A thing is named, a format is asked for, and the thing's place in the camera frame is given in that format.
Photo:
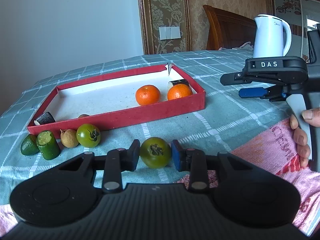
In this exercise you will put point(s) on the green cucumber cut piece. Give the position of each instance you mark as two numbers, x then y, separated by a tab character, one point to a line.
48	145

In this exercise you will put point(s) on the wooden bed headboard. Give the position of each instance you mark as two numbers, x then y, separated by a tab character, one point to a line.
227	29

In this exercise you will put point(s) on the dark cylinder piece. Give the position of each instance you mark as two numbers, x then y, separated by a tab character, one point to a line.
177	82
44	118

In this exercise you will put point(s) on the ornate wallpaper panel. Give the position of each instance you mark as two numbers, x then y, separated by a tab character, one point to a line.
155	14

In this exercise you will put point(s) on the red shallow cardboard tray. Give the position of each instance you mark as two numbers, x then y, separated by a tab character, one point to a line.
110	100

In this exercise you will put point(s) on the wardrobe with painted panel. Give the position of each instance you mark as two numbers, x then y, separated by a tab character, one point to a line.
302	16

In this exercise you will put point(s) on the right hand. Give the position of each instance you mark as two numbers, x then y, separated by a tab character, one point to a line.
312	117

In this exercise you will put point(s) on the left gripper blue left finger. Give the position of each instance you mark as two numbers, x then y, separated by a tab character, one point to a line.
116	162

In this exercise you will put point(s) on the green cucumber end piece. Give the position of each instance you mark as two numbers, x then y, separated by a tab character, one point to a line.
29	145

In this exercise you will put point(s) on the pink floral towel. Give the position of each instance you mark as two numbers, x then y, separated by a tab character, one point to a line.
270	147

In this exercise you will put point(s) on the orange mandarin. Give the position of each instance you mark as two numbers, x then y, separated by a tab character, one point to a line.
147	94
179	91

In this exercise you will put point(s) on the white wall switch panel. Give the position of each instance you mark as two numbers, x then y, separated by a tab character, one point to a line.
169	33

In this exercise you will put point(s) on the green tomato small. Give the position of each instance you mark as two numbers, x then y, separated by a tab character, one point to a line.
88	135

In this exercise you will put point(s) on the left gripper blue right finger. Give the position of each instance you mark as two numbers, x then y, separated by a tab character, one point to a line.
193	161

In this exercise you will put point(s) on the brown longan fruit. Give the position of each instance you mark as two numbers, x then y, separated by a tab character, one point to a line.
83	115

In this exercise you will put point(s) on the white electric kettle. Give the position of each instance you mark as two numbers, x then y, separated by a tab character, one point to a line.
273	37

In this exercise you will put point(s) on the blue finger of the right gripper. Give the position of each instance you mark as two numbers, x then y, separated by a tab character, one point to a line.
256	92
229	79

